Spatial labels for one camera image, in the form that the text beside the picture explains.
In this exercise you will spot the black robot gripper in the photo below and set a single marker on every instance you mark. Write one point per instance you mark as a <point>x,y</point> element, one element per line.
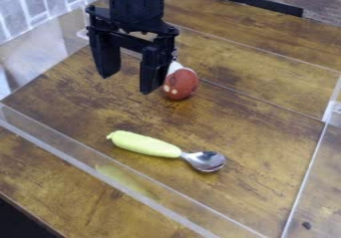
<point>131,24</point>

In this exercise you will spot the green handled metal spoon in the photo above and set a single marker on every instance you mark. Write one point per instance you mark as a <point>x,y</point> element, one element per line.
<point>206,161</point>

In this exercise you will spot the red toy mushroom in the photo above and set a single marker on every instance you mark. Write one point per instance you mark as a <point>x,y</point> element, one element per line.
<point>180,82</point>

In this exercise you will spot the clear acrylic left barrier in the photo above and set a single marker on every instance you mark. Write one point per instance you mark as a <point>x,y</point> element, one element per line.
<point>32,53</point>

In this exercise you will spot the clear acrylic barrier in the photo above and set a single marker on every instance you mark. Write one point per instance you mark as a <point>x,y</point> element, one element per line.
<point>173,205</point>
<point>32,53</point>
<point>314,216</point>

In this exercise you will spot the clear acrylic front barrier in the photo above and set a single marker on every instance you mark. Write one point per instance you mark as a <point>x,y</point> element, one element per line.
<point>173,205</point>

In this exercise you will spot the clear acrylic right barrier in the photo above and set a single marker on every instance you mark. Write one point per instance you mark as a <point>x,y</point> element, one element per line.
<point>314,216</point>

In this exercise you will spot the black strip on wall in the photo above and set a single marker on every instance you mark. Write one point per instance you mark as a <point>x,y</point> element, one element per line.
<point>272,6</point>

